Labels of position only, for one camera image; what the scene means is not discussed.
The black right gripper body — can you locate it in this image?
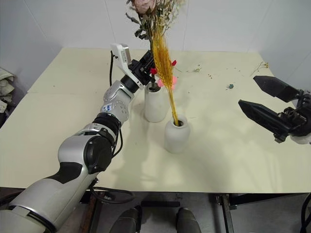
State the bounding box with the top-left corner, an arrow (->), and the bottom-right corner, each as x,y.
274,89 -> 311,144

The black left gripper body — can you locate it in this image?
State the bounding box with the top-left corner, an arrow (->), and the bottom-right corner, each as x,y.
130,59 -> 152,85

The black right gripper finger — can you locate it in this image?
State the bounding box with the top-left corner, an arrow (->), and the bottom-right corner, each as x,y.
238,99 -> 292,136
253,75 -> 302,103

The pink rose dried bouquet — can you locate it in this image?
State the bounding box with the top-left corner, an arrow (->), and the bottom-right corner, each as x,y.
125,0 -> 178,92

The dried green flower scrap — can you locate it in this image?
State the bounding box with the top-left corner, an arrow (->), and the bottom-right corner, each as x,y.
186,63 -> 203,73

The yellow wheat dried bouquet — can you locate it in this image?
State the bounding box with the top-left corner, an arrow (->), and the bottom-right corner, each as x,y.
151,0 -> 188,127

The dried beige twig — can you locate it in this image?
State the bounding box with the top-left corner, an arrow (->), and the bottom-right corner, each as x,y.
250,61 -> 269,77

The white ceramic vase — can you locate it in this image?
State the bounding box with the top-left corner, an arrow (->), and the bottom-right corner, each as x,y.
143,82 -> 169,123
164,114 -> 191,154

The crumpled pale cloth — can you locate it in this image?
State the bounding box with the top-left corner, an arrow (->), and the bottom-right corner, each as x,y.
0,67 -> 17,115

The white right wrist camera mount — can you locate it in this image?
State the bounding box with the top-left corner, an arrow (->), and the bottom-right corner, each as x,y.
291,134 -> 311,146

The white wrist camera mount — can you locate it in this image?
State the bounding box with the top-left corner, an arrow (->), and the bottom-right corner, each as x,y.
291,134 -> 311,146
110,43 -> 144,87

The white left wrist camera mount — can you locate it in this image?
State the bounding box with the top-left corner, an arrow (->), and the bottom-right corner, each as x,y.
110,43 -> 144,87

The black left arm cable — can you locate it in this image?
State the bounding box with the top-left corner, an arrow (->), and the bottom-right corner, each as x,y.
109,50 -> 118,87

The black metal table frame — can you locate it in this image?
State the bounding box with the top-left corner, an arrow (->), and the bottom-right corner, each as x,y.
215,192 -> 311,233

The black curved cable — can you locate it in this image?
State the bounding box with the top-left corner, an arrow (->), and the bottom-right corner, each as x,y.
300,194 -> 311,233

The black cable under table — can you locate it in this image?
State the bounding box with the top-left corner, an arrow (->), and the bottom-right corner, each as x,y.
87,179 -> 136,203

